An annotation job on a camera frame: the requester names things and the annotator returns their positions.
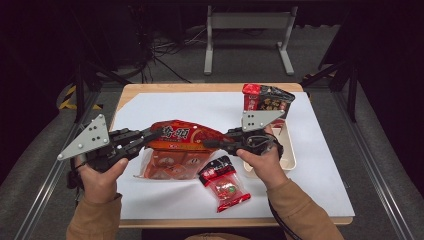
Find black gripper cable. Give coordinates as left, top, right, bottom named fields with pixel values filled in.
left=267, top=199, right=303, bottom=240

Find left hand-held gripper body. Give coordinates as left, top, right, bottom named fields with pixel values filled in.
left=57, top=113, right=150, bottom=173

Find orange-red seasoning packet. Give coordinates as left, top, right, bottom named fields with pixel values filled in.
left=145, top=119, right=228, bottom=153

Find small black and red packet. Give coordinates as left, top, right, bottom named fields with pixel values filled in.
left=198, top=155, right=252, bottom=214

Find black tripod stand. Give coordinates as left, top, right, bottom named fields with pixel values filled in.
left=73, top=58, right=132, bottom=125
left=300, top=54, right=360, bottom=123

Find orange packet with clear windows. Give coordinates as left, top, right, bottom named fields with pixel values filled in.
left=134, top=148, right=218, bottom=181

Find black floor cables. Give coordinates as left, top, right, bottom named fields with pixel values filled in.
left=131, top=29, right=209, bottom=84

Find white divided storage box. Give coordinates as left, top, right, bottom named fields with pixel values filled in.
left=242, top=116, right=297, bottom=173

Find red and black seasoning packet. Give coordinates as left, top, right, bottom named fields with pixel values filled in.
left=242, top=83, right=296, bottom=122

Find person's right hand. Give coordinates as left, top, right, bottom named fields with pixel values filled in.
left=235, top=145, right=289, bottom=192

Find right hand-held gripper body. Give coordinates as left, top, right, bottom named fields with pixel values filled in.
left=226, top=109, right=286, bottom=157

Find person's left hand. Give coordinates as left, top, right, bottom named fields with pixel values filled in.
left=75, top=157, right=130, bottom=205

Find aluminium floor rail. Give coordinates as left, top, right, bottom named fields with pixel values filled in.
left=12, top=89, right=101, bottom=240
left=333, top=89, right=418, bottom=240

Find white table mat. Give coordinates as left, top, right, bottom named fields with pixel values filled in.
left=111, top=91, right=356, bottom=221

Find yellow and black striped tape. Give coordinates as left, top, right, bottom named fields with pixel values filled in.
left=58, top=84, right=103, bottom=111

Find grey metal stand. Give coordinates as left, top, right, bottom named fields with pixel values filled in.
left=203, top=4, right=299, bottom=76

